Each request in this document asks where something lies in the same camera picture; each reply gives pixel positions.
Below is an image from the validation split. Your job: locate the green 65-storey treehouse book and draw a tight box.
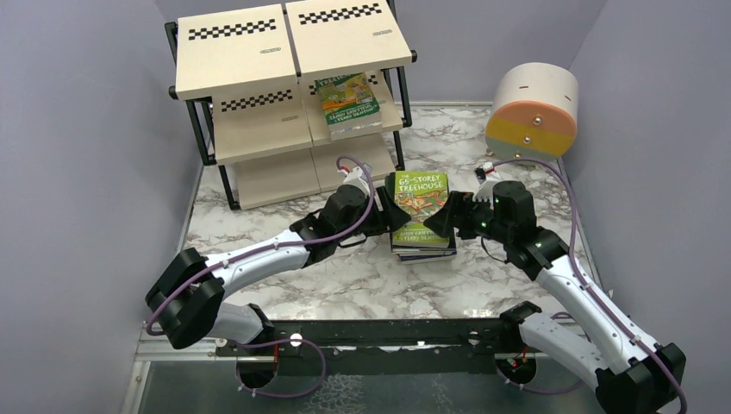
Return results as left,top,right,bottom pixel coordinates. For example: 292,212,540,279
392,171,449,248

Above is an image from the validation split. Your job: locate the green 104-storey treehouse book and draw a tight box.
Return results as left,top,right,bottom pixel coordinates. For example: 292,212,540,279
315,72,382,129

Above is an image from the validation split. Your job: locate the floral cover book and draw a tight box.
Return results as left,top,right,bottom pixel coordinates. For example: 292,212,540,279
328,119,382,141

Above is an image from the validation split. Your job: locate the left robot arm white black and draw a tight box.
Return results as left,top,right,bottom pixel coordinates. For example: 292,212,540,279
145,185,410,349

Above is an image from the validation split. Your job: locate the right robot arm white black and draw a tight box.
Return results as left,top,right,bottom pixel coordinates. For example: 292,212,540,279
424,181,687,413

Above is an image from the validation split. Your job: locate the dark bottom book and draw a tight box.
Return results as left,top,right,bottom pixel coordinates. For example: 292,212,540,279
384,172,456,264

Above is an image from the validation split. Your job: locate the round drawer box orange yellow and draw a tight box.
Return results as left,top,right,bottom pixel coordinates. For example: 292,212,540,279
485,62,578,162

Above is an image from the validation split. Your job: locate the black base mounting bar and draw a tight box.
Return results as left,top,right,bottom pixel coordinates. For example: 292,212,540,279
216,317,537,385

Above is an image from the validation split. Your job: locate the beige black three-tier shelf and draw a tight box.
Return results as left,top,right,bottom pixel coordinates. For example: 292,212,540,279
165,1,417,210

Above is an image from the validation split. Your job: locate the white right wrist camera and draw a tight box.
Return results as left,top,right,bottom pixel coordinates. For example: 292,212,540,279
472,162,503,202

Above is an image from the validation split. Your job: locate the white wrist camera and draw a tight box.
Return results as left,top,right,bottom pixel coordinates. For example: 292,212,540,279
472,162,503,202
342,166,370,195

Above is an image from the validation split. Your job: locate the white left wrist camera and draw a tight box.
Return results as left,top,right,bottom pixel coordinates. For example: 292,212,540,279
342,166,370,195

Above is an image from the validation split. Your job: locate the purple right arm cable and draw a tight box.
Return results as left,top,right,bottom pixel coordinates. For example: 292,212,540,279
490,158,688,414

